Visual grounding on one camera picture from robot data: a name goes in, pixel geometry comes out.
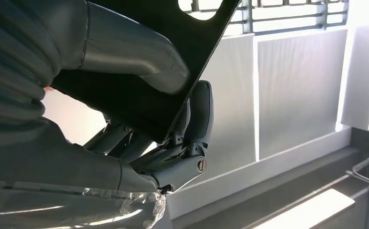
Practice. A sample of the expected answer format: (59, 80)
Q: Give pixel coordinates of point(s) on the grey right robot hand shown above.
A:
(77, 170)

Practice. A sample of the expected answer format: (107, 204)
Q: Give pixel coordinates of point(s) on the grey metal railing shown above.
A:
(247, 15)

